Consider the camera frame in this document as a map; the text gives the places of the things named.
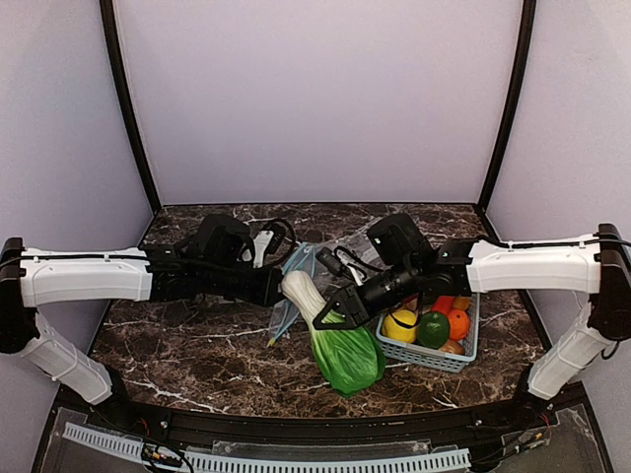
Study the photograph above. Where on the yellow lemon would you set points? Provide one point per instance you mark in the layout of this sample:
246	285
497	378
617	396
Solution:
401	325

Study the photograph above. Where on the black frame post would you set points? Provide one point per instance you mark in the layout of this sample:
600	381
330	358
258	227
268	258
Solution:
514	90
126	106

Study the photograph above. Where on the green avocado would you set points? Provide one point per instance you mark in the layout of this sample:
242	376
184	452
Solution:
433	330

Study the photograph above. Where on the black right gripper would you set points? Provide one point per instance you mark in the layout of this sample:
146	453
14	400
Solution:
357	302

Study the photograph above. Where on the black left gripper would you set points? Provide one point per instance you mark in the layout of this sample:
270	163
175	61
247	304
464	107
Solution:
272	288

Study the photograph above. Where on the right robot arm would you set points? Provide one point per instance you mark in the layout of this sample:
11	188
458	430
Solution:
597	265

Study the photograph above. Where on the light blue plastic basket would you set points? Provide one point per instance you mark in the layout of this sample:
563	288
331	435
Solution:
436	359

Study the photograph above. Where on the orange tangerine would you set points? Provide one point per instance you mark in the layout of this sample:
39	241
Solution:
459	324

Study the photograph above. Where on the clear zip bag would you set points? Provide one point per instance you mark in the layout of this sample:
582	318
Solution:
305	280

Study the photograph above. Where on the green white bok choy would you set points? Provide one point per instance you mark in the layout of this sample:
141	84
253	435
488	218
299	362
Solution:
350	360

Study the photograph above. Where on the black right frame post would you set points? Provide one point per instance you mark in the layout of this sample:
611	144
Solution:
514	90

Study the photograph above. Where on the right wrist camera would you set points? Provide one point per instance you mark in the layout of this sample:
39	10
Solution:
342	262

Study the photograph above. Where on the white slotted cable duct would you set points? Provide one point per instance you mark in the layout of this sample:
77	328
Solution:
226	456

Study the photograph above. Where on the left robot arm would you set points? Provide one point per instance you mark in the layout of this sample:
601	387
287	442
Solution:
222	258

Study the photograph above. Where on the black left frame post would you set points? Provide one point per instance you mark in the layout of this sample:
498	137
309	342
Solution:
126	106

